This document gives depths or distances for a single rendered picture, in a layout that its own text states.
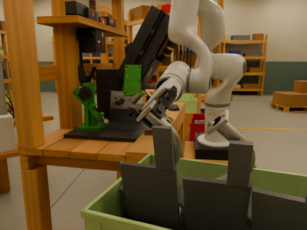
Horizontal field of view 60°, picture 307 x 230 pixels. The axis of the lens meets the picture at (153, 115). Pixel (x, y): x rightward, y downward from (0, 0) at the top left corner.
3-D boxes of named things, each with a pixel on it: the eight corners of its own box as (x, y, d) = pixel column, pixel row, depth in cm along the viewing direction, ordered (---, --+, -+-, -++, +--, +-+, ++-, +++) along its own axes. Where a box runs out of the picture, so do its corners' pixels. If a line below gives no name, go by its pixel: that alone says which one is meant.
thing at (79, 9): (88, 18, 165) (87, 5, 164) (76, 13, 151) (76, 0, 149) (77, 18, 166) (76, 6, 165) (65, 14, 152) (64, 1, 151)
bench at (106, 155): (182, 186, 278) (184, 104, 261) (155, 321, 135) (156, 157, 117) (119, 180, 292) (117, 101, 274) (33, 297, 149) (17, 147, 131)
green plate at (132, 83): (142, 97, 184) (144, 67, 186) (139, 95, 176) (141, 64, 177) (126, 96, 187) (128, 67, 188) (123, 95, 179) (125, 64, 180)
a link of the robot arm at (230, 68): (209, 101, 136) (210, 53, 130) (246, 103, 127) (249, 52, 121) (201, 106, 126) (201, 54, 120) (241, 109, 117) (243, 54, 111)
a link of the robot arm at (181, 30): (221, 6, 88) (210, 96, 87) (174, 5, 92) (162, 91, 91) (221, -8, 79) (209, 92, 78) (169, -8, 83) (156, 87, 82)
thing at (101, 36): (106, 53, 187) (105, 30, 184) (96, 52, 171) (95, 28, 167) (90, 53, 189) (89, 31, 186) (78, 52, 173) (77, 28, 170)
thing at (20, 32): (125, 101, 272) (124, 1, 253) (34, 148, 129) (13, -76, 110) (117, 101, 274) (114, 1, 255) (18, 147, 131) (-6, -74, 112)
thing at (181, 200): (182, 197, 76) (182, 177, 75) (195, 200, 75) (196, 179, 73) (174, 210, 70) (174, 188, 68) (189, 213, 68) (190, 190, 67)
